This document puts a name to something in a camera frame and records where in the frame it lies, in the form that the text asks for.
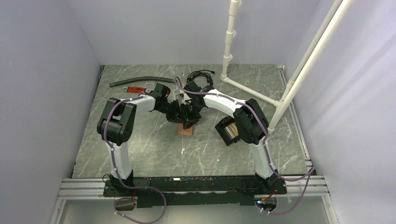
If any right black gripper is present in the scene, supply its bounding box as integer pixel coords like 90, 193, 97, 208
180, 102, 204, 129

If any brown leather card holder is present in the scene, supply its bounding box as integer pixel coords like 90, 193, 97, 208
178, 124, 194, 136

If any black card box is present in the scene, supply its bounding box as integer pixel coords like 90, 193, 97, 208
215, 116, 240, 146

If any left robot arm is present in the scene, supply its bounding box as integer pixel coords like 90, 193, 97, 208
97, 84, 181, 196

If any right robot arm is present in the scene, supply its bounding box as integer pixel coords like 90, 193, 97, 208
175, 77, 278, 194

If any white card stack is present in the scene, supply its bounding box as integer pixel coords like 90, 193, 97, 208
224, 125, 238, 140

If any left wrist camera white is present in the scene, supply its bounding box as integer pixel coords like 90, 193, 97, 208
172, 90, 184, 104

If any black rubber hose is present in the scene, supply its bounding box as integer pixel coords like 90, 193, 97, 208
109, 76, 177, 88

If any red handled adjustable wrench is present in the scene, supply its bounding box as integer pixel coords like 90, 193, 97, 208
123, 86, 153, 94

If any coiled black cable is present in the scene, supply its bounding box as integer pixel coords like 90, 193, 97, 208
186, 70, 215, 92

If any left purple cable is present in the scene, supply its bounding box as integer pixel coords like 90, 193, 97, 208
103, 94, 168, 224

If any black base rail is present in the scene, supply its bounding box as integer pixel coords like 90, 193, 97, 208
103, 175, 287, 208

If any aluminium extrusion frame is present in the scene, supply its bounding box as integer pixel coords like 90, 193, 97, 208
50, 175, 339, 224

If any white pvc pipe frame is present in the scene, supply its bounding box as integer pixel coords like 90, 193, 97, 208
217, 0, 352, 132

